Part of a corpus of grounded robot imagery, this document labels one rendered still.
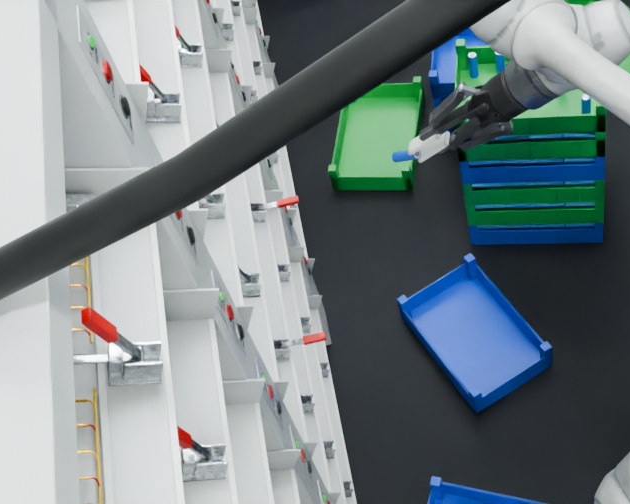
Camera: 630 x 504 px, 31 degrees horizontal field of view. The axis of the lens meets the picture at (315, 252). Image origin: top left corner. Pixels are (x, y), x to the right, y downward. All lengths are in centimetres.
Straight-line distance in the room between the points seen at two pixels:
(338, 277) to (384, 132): 44
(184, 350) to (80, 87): 33
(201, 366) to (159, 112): 32
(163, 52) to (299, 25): 188
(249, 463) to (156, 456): 41
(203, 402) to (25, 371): 47
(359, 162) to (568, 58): 134
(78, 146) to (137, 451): 24
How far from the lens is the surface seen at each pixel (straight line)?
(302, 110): 52
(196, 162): 54
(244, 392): 125
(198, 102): 155
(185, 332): 111
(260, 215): 187
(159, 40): 137
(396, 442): 245
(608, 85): 157
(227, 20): 221
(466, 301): 259
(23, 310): 63
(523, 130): 233
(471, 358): 251
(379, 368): 253
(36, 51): 75
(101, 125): 89
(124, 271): 92
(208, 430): 105
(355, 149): 288
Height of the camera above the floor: 222
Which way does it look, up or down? 55 degrees down
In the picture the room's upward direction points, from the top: 20 degrees counter-clockwise
